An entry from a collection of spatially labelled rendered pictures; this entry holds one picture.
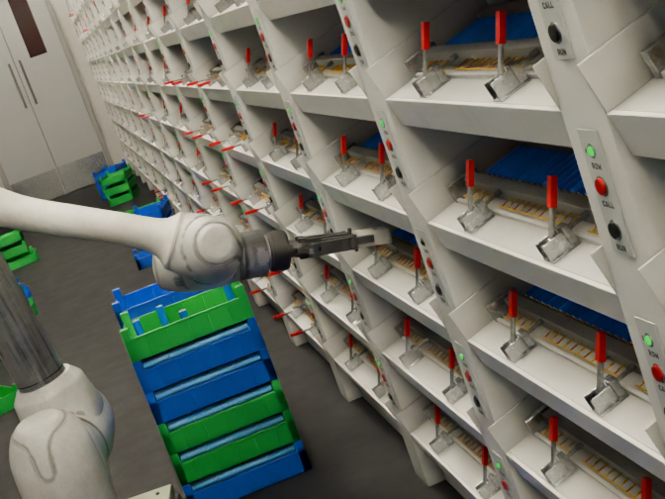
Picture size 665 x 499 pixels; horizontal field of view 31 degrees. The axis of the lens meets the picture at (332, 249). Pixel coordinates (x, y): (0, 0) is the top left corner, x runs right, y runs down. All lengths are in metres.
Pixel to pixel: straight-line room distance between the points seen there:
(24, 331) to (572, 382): 1.26
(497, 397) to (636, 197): 0.81
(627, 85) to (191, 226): 1.10
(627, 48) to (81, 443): 1.50
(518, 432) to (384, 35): 0.63
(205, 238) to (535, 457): 0.64
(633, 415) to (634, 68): 0.45
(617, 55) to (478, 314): 0.80
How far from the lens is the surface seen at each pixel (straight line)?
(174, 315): 3.00
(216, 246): 2.01
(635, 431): 1.36
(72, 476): 2.30
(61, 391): 2.45
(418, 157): 1.75
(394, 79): 1.73
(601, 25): 1.07
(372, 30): 1.73
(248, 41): 3.11
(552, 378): 1.56
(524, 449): 1.85
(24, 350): 2.45
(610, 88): 1.07
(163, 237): 2.06
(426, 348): 2.39
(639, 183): 1.09
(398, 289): 2.18
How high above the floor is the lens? 1.07
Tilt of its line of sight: 12 degrees down
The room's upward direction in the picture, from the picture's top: 20 degrees counter-clockwise
